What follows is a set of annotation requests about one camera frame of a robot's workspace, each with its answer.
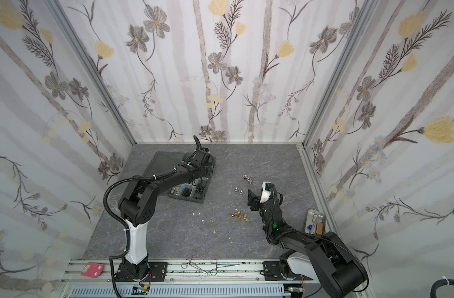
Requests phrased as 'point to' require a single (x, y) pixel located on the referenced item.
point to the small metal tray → (315, 222)
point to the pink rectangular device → (92, 269)
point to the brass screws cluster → (239, 215)
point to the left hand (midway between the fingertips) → (212, 167)
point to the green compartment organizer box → (195, 190)
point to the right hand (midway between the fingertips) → (256, 189)
